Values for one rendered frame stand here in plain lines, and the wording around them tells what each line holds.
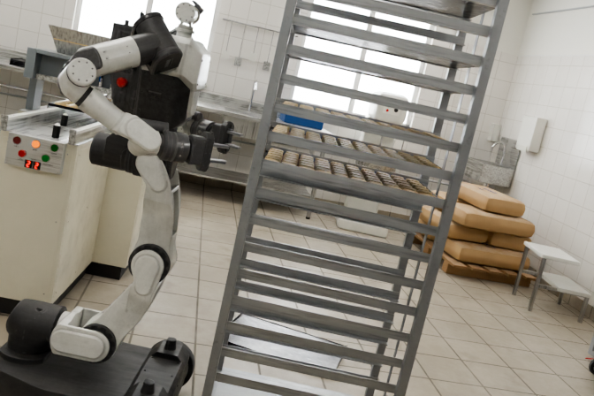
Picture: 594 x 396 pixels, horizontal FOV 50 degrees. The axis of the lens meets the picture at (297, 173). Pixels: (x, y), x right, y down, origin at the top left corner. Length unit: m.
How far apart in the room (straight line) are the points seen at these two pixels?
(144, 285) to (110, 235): 1.49
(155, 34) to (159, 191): 0.53
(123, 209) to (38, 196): 0.75
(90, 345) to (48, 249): 0.81
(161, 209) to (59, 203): 0.89
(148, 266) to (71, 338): 0.38
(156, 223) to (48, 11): 4.95
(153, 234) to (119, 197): 1.43
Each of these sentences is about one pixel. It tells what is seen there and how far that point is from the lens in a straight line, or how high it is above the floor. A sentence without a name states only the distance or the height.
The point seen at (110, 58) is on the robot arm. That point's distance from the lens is 1.88.
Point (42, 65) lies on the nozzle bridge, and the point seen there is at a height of 1.09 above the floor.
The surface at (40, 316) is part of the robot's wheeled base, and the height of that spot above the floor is 0.33.
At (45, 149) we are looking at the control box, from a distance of 2.95.
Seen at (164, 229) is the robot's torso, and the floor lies 0.73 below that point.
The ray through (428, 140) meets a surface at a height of 1.23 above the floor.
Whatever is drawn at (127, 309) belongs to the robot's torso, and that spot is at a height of 0.43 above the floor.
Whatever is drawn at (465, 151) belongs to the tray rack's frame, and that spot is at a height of 1.23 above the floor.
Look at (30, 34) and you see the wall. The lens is 7.02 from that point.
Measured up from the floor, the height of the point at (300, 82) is 1.32.
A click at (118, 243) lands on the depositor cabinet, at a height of 0.22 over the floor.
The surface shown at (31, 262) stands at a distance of 3.12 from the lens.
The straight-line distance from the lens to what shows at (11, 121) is 3.03.
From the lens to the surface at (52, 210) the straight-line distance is 3.02.
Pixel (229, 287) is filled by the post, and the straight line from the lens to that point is 2.05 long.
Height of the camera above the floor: 1.33
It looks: 8 degrees down
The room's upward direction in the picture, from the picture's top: 13 degrees clockwise
